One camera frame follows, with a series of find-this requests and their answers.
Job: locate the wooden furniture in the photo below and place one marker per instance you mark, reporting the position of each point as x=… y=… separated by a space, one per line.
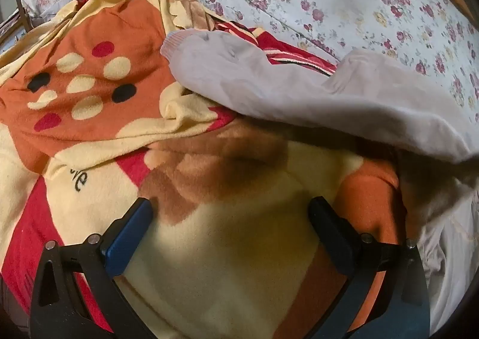
x=15 y=20

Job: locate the white bed sheet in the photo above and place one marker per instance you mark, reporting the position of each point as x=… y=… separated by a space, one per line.
x=449 y=260

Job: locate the orange yellow red printed blanket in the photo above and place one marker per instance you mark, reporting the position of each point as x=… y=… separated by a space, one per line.
x=224 y=249

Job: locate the beige jacket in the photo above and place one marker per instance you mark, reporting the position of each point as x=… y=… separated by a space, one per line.
x=269 y=77

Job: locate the floral quilt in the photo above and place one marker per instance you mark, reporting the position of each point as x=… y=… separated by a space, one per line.
x=336 y=6

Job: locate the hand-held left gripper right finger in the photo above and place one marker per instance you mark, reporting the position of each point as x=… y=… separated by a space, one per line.
x=331 y=239

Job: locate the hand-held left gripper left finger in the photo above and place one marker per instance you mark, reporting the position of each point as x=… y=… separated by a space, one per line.
x=127 y=238

